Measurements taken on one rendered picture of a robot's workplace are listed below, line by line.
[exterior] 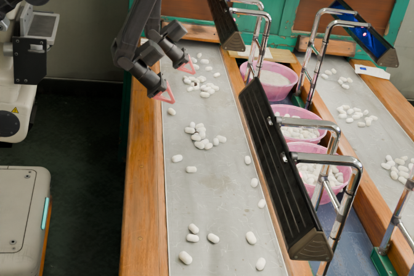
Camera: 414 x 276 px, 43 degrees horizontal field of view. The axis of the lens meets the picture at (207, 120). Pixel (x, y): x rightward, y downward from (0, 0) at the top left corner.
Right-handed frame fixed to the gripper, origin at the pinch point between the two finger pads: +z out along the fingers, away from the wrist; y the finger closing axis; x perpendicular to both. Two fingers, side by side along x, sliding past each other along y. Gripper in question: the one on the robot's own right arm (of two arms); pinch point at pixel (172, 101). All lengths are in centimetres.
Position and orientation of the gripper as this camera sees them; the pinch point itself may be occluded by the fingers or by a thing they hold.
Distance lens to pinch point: 178.1
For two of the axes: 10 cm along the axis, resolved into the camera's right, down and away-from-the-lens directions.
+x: -7.6, 5.9, 2.7
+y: -1.0, -5.1, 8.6
